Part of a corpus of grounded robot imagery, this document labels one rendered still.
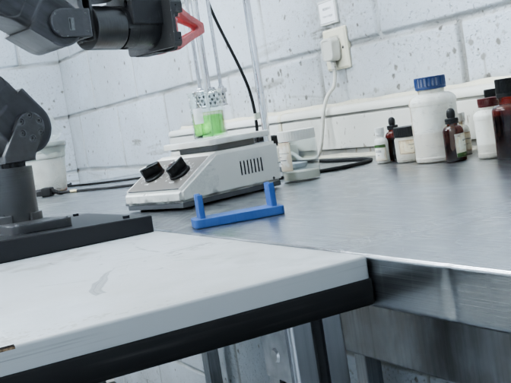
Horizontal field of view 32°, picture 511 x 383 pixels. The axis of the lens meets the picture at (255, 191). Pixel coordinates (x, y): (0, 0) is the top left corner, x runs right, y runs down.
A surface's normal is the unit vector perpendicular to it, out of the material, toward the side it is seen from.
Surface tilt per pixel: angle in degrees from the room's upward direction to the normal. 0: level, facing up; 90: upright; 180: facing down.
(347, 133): 90
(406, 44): 90
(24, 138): 89
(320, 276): 90
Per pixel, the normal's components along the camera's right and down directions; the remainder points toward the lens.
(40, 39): -0.26, 0.92
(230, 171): 0.70, -0.05
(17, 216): 0.38, 0.00
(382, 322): -0.87, 0.18
